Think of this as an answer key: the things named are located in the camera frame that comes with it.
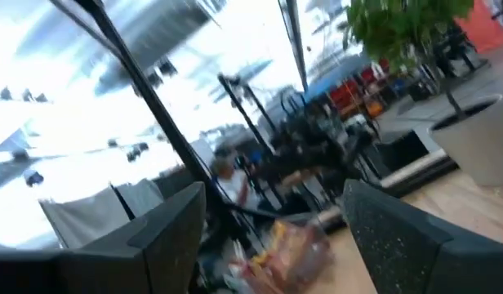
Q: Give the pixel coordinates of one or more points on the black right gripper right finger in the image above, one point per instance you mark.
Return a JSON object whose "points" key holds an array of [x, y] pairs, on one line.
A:
{"points": [[398, 253]]}

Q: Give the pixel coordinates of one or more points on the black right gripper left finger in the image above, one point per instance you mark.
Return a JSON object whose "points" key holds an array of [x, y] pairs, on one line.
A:
{"points": [[166, 249]]}

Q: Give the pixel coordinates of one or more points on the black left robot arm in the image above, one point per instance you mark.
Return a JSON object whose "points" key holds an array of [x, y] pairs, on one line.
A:
{"points": [[308, 155]]}

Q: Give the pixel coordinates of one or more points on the grey cloth panel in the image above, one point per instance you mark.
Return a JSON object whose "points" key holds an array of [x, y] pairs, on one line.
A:
{"points": [[88, 216]]}

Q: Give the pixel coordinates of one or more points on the person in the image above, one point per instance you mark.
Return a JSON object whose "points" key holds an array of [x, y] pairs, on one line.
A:
{"points": [[235, 183]]}

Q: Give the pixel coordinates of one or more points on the translucent grey plastic bin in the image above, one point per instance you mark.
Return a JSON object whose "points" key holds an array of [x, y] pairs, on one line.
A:
{"points": [[300, 261]]}

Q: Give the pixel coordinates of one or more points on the green leafy plant white pot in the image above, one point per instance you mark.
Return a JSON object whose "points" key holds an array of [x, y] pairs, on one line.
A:
{"points": [[476, 143]]}

